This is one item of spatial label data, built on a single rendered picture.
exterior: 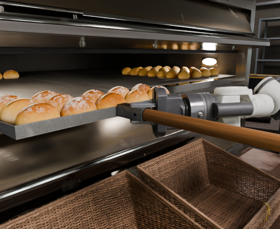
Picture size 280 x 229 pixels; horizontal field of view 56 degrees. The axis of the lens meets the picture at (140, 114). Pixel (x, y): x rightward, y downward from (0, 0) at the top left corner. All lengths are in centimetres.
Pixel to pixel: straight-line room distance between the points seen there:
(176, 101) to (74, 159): 48
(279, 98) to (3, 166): 86
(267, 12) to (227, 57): 597
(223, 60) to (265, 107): 134
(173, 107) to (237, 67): 150
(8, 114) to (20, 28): 20
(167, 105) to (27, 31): 38
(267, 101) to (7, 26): 72
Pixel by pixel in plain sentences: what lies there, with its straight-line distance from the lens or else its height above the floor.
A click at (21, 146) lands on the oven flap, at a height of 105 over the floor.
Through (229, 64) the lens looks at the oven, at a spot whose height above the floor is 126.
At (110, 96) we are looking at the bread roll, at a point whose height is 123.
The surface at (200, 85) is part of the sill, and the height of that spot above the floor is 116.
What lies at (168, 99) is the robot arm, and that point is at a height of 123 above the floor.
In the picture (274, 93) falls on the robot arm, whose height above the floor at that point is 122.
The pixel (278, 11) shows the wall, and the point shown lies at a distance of 799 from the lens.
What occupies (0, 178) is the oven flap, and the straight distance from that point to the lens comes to 89.
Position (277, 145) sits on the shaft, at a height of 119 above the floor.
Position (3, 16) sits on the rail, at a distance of 70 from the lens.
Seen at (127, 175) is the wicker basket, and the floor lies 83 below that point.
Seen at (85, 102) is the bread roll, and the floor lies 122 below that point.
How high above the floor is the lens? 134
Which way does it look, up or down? 13 degrees down
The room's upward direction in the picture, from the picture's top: straight up
